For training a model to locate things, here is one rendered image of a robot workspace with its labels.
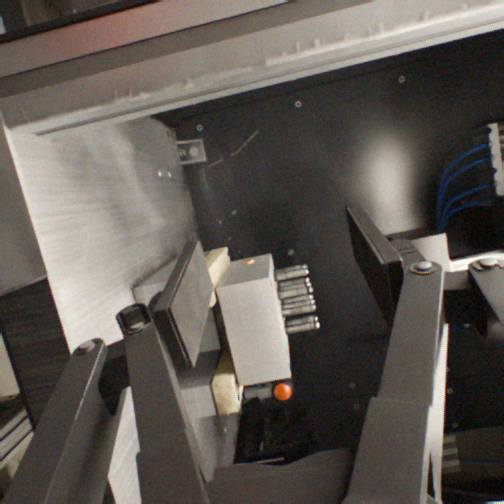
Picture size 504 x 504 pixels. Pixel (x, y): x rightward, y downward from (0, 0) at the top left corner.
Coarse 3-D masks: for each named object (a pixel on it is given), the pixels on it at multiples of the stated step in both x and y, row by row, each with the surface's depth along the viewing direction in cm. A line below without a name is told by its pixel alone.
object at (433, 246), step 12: (420, 228) 45; (408, 240) 40; (420, 240) 39; (432, 240) 39; (444, 240) 39; (420, 252) 40; (432, 252) 39; (444, 252) 39; (480, 252) 42; (492, 252) 42; (444, 264) 40; (456, 264) 42
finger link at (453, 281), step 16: (400, 240) 17; (400, 256) 16; (416, 256) 15; (448, 272) 14; (464, 272) 14; (448, 288) 13; (464, 288) 13; (448, 304) 13; (464, 304) 13; (480, 304) 13; (448, 320) 13; (464, 320) 13; (480, 320) 13
